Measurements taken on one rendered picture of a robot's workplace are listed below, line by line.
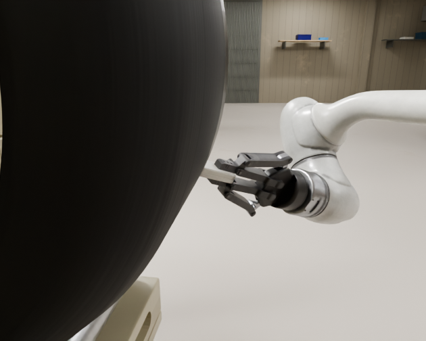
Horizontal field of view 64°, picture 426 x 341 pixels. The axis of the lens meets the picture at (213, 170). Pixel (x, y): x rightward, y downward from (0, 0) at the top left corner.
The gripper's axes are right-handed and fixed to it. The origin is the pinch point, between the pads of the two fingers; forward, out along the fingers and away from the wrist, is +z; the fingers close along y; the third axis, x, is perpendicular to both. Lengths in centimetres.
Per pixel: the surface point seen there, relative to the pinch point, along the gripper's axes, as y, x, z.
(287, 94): 12, 804, -899
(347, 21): -283, 796, -946
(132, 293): 19.2, -5.6, 6.4
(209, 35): -15.8, -12.6, 19.3
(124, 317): 18.9, -9.5, 9.1
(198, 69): -13.7, -15.6, 20.8
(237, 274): 90, 62, -122
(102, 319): 15.6, -11.8, 14.1
